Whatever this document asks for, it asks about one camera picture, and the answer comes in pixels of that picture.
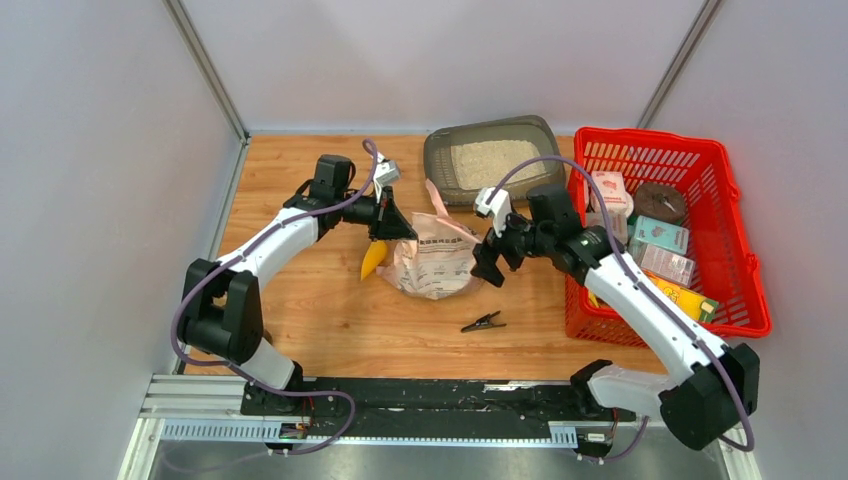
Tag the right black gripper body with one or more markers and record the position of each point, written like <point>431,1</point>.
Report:
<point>518,241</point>

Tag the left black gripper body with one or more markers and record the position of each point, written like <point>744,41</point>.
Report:
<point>363,210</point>

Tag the yellow plastic scoop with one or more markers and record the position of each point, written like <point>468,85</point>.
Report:
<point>375,254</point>

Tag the pink cat litter bag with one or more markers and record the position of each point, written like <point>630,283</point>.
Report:
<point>438,263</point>

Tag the black bag clip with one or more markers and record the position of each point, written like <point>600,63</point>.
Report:
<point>483,323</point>

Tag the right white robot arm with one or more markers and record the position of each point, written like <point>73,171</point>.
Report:
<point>709,389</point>

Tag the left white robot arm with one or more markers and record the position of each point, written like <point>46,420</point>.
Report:
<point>221,313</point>

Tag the grey litter box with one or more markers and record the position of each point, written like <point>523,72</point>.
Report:
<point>462,160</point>

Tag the grey pink box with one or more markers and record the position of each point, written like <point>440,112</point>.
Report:
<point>619,227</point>

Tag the teal box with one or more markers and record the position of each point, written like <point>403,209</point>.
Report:
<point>649,231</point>

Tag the pink white carton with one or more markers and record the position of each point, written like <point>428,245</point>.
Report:
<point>613,192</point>

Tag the brown round tin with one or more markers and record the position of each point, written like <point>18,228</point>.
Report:
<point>659,202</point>

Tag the red plastic basket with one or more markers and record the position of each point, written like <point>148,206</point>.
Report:
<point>725,267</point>

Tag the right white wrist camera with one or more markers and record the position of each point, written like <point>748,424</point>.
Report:
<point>495,204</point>

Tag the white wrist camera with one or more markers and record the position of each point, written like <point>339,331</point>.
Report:
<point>386,173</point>
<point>495,204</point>

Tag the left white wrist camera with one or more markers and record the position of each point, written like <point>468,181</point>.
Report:
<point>386,173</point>

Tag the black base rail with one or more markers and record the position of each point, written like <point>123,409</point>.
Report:
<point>430,408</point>

